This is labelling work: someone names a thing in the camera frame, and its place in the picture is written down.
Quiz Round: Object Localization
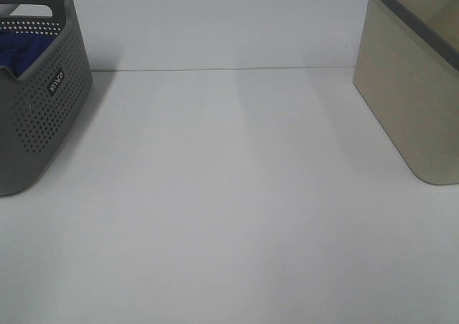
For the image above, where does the blue towel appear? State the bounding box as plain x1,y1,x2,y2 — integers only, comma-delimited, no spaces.
1,29,55,77

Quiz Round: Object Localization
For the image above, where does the grey perforated plastic basket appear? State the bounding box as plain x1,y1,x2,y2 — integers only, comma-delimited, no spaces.
1,0,93,196

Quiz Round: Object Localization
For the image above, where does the beige bin with grey rim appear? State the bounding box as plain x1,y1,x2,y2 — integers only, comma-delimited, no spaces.
354,0,458,185

